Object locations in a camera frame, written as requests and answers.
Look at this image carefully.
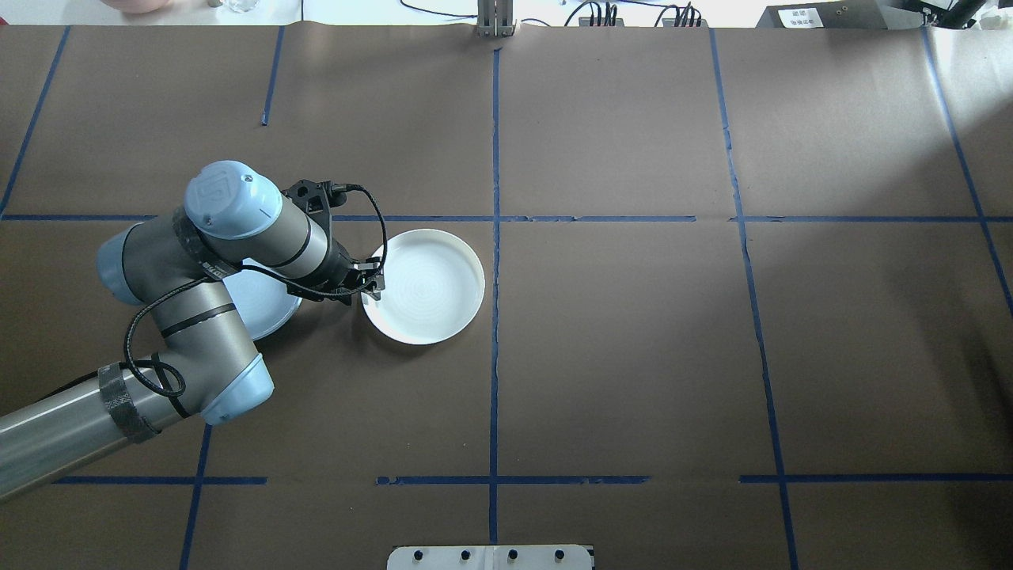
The white round plate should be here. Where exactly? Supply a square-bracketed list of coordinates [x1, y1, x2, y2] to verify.
[361, 229, 486, 346]

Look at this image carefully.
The light blue round plate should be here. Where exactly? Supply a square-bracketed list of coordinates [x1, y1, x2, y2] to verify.
[220, 257, 305, 343]

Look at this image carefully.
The black box with white label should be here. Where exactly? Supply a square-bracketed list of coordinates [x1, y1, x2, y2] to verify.
[755, 2, 924, 30]

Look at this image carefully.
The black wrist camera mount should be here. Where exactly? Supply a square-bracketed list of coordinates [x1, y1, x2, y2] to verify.
[282, 179, 350, 233]

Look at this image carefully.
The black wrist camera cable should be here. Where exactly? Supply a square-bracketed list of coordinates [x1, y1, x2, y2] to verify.
[122, 182, 389, 400]

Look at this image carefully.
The aluminium corner post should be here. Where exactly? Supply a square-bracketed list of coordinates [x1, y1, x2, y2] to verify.
[476, 0, 518, 40]

